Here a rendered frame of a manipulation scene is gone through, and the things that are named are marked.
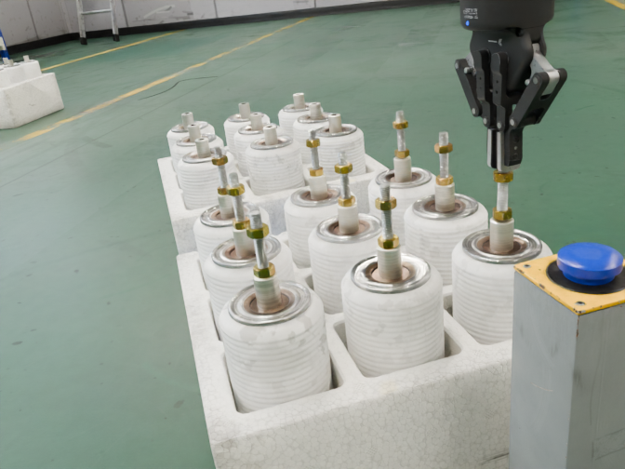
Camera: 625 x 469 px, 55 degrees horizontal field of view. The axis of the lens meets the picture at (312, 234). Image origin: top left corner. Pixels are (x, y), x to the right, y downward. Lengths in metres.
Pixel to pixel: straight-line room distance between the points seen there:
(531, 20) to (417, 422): 0.35
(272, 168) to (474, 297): 0.52
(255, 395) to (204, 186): 0.52
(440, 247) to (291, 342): 0.24
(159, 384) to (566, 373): 0.62
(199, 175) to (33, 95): 2.28
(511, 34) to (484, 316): 0.26
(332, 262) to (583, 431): 0.30
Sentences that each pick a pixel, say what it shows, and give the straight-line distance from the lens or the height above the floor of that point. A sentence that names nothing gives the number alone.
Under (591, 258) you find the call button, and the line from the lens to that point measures 0.43.
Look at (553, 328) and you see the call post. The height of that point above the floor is 0.29.
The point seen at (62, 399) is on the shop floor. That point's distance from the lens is 0.96.
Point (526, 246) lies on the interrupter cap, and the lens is 0.62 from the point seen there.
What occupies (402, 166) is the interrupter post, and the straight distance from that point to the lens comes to 0.80.
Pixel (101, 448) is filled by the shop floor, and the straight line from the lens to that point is 0.85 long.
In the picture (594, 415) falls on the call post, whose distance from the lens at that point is 0.46.
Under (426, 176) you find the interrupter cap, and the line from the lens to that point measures 0.81.
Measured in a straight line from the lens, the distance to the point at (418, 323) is 0.55.
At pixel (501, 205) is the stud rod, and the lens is 0.60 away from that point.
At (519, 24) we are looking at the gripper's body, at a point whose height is 0.46.
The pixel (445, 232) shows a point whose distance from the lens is 0.67.
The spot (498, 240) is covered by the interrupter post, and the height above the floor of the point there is 0.26.
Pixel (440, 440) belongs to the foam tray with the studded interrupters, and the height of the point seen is 0.11.
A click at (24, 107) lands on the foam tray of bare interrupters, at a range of 3.16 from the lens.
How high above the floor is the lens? 0.52
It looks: 24 degrees down
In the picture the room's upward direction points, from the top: 7 degrees counter-clockwise
